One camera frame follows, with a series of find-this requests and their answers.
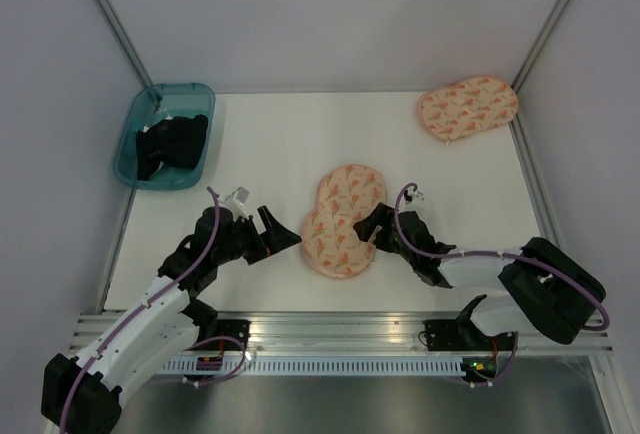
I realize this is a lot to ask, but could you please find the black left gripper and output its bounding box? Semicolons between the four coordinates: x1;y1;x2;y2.
213;206;301;265

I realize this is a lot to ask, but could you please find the floral mesh laundry bag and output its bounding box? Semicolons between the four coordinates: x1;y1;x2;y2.
300;164;387;279

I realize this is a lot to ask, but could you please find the black bra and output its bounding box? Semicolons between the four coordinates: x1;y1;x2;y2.
136;114;209;181

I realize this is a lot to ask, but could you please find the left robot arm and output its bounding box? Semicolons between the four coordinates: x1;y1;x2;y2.
41;206;301;433

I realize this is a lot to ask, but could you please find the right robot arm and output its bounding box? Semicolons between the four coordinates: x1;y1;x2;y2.
354;204;610;349

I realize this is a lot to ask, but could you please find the teal plastic bin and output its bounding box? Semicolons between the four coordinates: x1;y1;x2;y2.
112;82;216;191

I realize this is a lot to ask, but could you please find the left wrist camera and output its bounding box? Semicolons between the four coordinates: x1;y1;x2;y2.
221;186;250;219

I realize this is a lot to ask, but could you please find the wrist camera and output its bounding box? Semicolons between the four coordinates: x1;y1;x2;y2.
221;186;250;219
403;190;425;204

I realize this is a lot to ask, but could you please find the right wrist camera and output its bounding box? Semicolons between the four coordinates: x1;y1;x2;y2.
403;190;425;204

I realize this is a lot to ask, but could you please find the aluminium front rail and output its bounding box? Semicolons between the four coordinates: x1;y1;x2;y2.
69;309;615;355

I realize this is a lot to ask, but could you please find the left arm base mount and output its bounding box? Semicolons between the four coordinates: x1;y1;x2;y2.
195;319;251;352

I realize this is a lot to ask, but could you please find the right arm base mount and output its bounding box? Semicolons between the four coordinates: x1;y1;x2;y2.
423;319;515;354

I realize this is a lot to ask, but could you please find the white slotted cable duct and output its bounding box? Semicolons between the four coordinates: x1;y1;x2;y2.
159;355;464;377

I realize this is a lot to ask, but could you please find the right aluminium corner post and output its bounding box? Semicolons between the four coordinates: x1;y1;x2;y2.
511;0;599;93

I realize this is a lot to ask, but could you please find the aluminium corner post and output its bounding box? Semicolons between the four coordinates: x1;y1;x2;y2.
511;0;599;93
93;0;153;88

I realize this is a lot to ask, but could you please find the left aluminium corner post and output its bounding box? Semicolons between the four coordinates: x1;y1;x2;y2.
93;0;153;88

